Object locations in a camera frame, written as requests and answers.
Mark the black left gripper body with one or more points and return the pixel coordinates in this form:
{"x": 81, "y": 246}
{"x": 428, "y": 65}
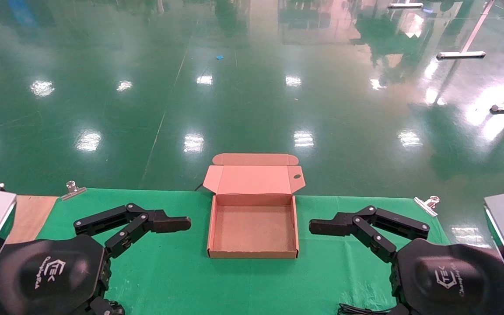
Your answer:
{"x": 46, "y": 275}

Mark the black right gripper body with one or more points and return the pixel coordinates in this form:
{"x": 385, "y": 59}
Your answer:
{"x": 449, "y": 280}

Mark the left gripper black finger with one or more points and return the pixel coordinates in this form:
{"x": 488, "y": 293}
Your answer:
{"x": 103, "y": 216}
{"x": 125, "y": 236}

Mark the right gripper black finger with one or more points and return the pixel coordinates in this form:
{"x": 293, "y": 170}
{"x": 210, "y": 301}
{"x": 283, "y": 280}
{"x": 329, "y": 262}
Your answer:
{"x": 376, "y": 240}
{"x": 403, "y": 223}

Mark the open brown cardboard box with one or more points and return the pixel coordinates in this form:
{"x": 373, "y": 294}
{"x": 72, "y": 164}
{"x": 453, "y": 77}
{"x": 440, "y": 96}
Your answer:
{"x": 252, "y": 227}

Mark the silver metal table clamp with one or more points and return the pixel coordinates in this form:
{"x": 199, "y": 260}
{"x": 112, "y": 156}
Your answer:
{"x": 73, "y": 191}
{"x": 425, "y": 206}

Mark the green table cloth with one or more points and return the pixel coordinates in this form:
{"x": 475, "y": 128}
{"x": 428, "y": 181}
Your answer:
{"x": 169, "y": 271}

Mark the white stand with long pole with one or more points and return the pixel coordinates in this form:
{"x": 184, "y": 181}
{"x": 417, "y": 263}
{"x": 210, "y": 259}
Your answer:
{"x": 462, "y": 54}

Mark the short white stand foot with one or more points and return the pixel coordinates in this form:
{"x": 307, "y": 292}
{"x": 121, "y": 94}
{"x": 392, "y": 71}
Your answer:
{"x": 405, "y": 5}

